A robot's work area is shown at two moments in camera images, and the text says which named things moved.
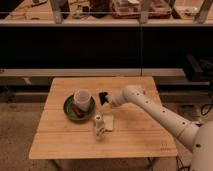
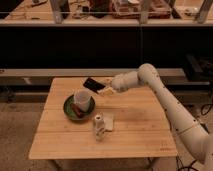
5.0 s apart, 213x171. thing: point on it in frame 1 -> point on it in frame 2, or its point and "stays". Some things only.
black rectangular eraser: x=103 y=99 -> x=93 y=85
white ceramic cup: x=82 y=97 stays
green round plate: x=70 y=112 stays
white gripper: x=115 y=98 -> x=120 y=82
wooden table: x=75 y=125 stays
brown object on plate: x=77 y=110 stays
